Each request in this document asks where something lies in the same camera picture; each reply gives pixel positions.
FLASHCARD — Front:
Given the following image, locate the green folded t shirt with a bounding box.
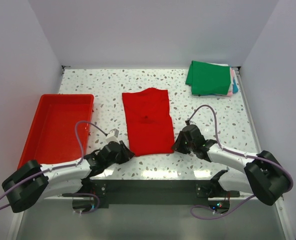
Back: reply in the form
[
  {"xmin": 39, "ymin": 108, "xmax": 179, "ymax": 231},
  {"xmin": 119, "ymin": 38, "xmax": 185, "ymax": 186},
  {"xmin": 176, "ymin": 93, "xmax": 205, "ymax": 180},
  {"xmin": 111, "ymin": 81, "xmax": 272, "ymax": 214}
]
[{"xmin": 185, "ymin": 60, "xmax": 231, "ymax": 96}]

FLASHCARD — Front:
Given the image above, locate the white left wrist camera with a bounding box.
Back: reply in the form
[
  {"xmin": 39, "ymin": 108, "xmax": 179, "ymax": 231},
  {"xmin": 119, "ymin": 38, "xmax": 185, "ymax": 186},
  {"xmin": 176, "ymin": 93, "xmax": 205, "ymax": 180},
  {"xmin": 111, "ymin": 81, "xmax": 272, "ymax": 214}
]
[{"xmin": 106, "ymin": 128, "xmax": 119, "ymax": 143}]

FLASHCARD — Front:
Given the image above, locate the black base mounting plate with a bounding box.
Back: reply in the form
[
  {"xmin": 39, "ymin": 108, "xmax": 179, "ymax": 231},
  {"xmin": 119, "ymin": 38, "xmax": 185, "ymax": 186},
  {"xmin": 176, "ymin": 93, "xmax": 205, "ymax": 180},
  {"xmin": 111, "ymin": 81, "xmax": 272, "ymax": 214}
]
[{"xmin": 62, "ymin": 178, "xmax": 240, "ymax": 215}]

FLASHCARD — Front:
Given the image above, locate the teal folded t shirt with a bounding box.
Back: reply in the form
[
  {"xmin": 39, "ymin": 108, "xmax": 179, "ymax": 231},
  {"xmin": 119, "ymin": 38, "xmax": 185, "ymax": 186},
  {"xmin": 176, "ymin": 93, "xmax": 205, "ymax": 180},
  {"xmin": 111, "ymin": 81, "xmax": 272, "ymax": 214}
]
[{"xmin": 232, "ymin": 77, "xmax": 239, "ymax": 94}]

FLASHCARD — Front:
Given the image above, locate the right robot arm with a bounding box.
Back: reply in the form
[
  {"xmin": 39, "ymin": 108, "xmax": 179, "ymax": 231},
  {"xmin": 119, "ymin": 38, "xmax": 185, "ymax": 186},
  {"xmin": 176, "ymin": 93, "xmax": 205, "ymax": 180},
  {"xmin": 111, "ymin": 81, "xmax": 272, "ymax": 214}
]
[{"xmin": 172, "ymin": 124, "xmax": 293, "ymax": 206}]

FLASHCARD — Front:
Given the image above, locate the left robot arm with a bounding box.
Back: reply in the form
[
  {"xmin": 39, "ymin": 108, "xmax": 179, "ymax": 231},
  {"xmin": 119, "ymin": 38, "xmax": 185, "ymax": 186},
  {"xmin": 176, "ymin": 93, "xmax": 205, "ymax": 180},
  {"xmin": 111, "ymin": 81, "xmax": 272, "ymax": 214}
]
[{"xmin": 2, "ymin": 141, "xmax": 135, "ymax": 213}]

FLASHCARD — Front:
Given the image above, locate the red t shirt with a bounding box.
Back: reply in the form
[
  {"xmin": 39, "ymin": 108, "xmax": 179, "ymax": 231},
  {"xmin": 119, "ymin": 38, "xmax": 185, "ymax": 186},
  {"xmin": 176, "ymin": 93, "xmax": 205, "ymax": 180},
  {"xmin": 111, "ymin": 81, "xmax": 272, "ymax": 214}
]
[{"xmin": 122, "ymin": 87, "xmax": 174, "ymax": 157}]

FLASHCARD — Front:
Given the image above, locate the red plastic tray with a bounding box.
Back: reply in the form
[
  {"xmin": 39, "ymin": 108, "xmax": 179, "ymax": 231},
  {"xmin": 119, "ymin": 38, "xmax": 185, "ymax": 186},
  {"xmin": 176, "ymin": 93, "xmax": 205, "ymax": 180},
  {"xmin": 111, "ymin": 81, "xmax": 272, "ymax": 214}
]
[{"xmin": 18, "ymin": 94, "xmax": 94, "ymax": 168}]

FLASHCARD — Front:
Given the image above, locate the pink folded t shirt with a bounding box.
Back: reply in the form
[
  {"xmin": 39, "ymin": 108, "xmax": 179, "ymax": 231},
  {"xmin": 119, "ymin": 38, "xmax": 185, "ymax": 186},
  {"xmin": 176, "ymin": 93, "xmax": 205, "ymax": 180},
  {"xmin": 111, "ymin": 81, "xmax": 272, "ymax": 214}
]
[{"xmin": 227, "ymin": 68, "xmax": 236, "ymax": 97}]

